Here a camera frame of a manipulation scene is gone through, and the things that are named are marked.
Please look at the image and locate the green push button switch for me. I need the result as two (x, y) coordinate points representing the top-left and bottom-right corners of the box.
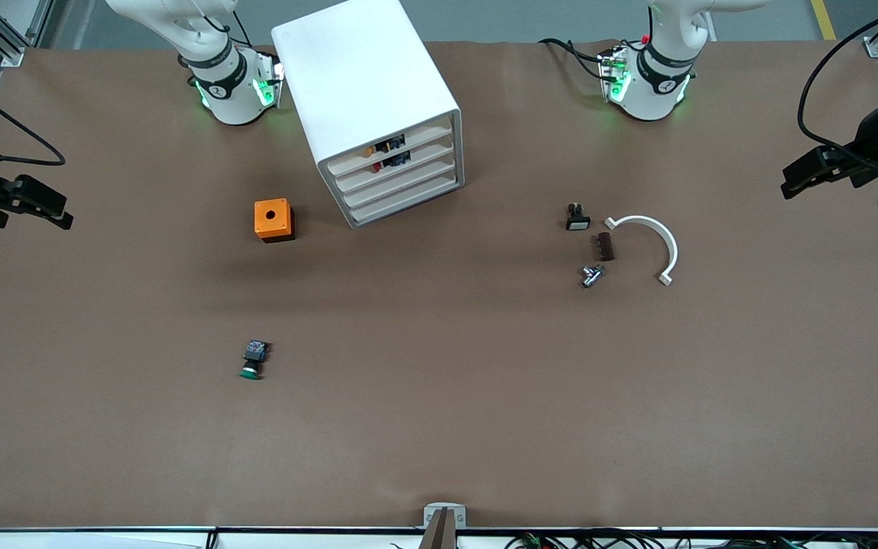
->
(239, 340), (271, 380)

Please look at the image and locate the white plastic drawer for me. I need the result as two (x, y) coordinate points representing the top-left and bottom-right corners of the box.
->
(340, 159), (458, 208)
(332, 141), (457, 193)
(348, 174), (460, 226)
(326, 124), (455, 178)

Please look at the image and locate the white drawer cabinet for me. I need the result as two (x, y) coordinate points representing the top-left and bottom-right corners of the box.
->
(271, 0), (465, 230)

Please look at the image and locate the brown paper table cover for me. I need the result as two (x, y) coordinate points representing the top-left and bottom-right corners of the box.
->
(0, 38), (878, 531)

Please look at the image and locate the white curved plastic bracket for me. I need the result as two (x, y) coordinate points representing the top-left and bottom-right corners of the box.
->
(604, 215), (679, 287)

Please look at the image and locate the orange button enclosure box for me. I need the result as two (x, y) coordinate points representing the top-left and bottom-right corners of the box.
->
(254, 198), (296, 244)

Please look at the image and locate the black arm base cable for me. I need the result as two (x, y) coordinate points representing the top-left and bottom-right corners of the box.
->
(538, 37), (611, 81)

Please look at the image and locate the white table edge frame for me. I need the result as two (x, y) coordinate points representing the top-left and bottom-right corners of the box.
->
(0, 525), (878, 549)

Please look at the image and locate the black cable bundle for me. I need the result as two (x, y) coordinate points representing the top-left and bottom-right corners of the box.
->
(504, 530), (878, 549)

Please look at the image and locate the grey metal mount bracket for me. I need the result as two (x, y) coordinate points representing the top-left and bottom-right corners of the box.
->
(423, 502), (467, 529)

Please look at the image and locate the brown camera support bar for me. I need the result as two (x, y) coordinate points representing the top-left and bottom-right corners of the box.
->
(418, 509), (457, 549)

